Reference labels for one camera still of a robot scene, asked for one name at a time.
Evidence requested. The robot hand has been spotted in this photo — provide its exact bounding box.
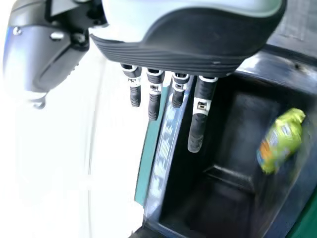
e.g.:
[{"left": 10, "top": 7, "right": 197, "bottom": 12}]
[{"left": 1, "top": 0, "right": 288, "bottom": 153}]

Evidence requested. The yellow-green biscuit packet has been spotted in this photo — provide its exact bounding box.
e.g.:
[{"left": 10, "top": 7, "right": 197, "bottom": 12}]
[{"left": 256, "top": 108, "right": 307, "bottom": 176}]

